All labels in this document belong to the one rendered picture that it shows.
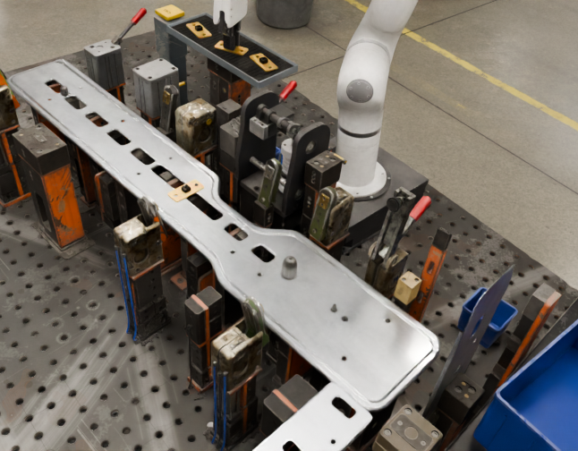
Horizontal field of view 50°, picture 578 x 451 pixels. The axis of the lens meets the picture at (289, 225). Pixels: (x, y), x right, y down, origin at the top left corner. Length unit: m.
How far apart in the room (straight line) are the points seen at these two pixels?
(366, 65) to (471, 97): 2.49
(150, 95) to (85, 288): 0.53
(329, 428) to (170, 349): 0.57
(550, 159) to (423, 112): 0.75
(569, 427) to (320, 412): 0.42
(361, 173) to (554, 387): 0.83
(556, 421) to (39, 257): 1.30
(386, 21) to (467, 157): 2.01
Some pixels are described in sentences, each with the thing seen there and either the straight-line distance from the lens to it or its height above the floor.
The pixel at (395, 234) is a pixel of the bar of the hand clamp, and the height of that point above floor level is 1.13.
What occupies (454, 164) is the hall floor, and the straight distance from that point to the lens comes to 3.37.
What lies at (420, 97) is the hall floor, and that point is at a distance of 3.86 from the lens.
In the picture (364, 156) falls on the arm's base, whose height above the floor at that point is 0.93.
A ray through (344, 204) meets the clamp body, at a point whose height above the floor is 1.06.
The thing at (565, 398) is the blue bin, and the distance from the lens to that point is 1.21.
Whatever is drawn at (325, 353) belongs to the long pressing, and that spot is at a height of 1.00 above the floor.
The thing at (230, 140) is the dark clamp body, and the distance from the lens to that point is 1.51.
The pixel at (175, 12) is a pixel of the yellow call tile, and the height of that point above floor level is 1.16.
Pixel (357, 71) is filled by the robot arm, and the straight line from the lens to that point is 1.52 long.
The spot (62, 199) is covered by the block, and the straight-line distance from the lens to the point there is 1.67.
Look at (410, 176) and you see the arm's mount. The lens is 1.87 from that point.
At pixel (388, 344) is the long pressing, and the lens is 1.20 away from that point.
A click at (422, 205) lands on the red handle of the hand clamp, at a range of 1.28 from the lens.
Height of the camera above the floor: 1.96
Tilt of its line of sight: 44 degrees down
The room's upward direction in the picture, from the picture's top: 6 degrees clockwise
